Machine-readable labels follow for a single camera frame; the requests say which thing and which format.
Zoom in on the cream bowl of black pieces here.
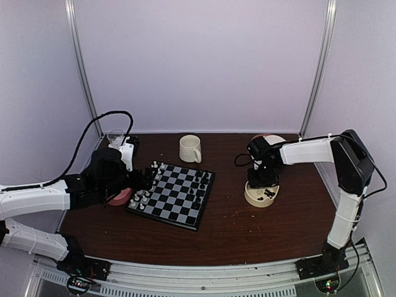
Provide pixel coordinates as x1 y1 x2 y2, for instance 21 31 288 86
244 182 280 208

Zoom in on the aluminium frame post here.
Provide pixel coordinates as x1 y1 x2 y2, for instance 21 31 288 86
299 0 337 137
64 0 98 119

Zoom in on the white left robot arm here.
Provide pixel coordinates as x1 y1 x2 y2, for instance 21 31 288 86
1 148 156 275

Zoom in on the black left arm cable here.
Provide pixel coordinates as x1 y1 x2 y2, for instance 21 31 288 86
40 110 134 188

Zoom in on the aluminium frame post right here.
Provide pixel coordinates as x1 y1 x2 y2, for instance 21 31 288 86
299 0 337 137

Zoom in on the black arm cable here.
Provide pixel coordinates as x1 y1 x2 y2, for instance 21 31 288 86
234 153 257 170
40 110 134 188

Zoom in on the black and white chessboard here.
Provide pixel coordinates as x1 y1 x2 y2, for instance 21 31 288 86
124 160 215 231

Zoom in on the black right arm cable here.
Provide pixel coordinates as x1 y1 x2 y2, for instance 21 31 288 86
234 153 257 170

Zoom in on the white ceramic cup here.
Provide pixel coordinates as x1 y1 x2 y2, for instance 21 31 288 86
265 135 285 145

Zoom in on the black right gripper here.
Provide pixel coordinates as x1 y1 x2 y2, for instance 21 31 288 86
247 162 279 188

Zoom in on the aluminium front rail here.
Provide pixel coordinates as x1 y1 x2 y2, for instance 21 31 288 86
22 240 384 296

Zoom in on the clear glass cup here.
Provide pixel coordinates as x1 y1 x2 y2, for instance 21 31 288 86
106 129 124 147

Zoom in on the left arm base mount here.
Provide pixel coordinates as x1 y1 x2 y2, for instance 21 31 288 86
56 257 111 296

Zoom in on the floral patterned saucer plate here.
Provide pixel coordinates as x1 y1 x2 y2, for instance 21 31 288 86
251 134 278 140

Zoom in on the aluminium frame post left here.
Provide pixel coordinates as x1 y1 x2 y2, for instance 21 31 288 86
64 0 98 119

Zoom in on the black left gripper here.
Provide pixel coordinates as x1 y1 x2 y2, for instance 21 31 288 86
100 166 157 200

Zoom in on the pink bowl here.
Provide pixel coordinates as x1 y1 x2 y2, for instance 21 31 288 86
108 188 132 206

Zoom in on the white ribbed ceramic mug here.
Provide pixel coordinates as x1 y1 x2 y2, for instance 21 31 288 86
179 135 202 163

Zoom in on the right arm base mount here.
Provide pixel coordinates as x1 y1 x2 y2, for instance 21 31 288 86
295 256 350 295

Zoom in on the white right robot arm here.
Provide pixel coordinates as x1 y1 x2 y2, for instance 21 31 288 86
244 129 375 273

